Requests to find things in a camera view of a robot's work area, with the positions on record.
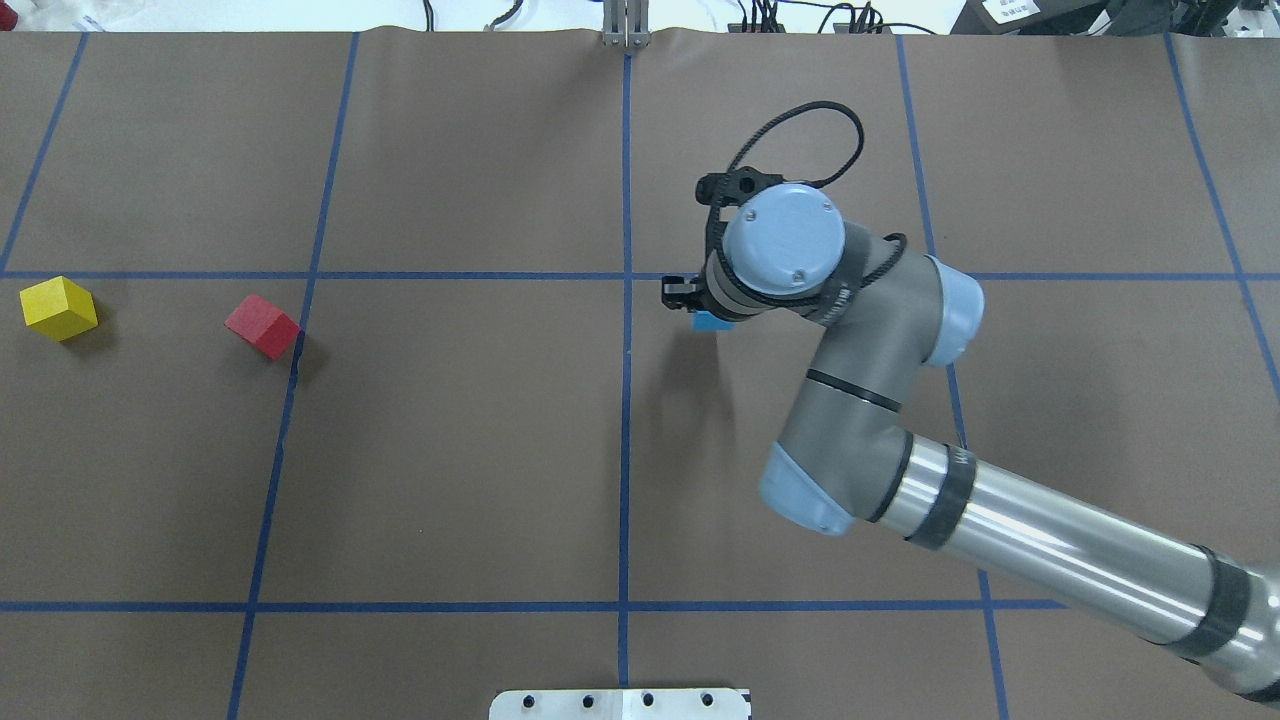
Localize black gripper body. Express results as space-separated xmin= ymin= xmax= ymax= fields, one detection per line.
xmin=696 ymin=170 xmax=785 ymax=260

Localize yellow wooden cube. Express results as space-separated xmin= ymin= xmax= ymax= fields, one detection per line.
xmin=19 ymin=275 xmax=99 ymax=342

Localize blue wooden cube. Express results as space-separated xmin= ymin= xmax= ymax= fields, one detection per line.
xmin=691 ymin=311 xmax=735 ymax=333

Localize dark equipment box top right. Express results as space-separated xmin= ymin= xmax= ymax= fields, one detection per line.
xmin=948 ymin=1 xmax=1277 ymax=38

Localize red wooden cube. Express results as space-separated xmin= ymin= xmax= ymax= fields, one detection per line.
xmin=224 ymin=293 xmax=302 ymax=361

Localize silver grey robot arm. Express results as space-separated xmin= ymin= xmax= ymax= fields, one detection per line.
xmin=660 ymin=167 xmax=1279 ymax=707

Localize white metal mounting plate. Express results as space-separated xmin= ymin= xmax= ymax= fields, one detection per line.
xmin=488 ymin=687 xmax=754 ymax=719

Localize black cables at table edge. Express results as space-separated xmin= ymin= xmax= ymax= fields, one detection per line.
xmin=727 ymin=0 xmax=941 ymax=37

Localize black coiled gripper cable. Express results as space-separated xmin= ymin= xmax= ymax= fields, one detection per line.
xmin=722 ymin=101 xmax=908 ymax=301

